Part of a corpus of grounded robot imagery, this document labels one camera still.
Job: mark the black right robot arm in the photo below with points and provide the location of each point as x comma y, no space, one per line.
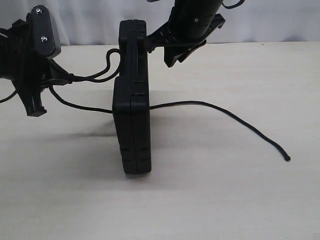
198,3

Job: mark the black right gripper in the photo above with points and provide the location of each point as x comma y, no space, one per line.
187,26

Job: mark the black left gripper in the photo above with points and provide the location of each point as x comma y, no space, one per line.
27,70

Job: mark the black plastic carrying case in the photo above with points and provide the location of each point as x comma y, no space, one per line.
130,103

